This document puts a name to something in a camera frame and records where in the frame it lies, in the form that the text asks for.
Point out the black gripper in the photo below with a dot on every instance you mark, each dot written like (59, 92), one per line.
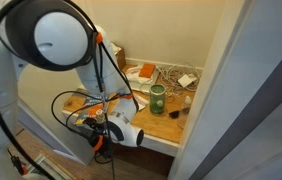
(97, 128)

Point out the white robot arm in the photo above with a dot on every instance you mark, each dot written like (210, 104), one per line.
(57, 36)

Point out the brown cardboard box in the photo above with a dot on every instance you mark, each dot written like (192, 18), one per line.
(121, 60)

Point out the orange flat box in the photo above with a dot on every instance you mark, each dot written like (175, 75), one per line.
(147, 70)

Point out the white framed panel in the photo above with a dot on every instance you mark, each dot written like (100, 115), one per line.
(52, 170)

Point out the green glass jar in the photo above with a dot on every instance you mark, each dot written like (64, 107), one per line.
(157, 99)

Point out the white red-striped cloth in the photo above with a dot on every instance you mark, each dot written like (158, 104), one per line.
(137, 75)

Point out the black sunglasses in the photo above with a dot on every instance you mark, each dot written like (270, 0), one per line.
(174, 114)

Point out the clear drinking glass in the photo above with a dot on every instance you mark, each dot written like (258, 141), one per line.
(182, 120)

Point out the small clear bottle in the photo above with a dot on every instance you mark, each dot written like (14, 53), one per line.
(187, 102)

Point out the white power adapter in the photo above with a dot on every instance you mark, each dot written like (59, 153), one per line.
(185, 80)

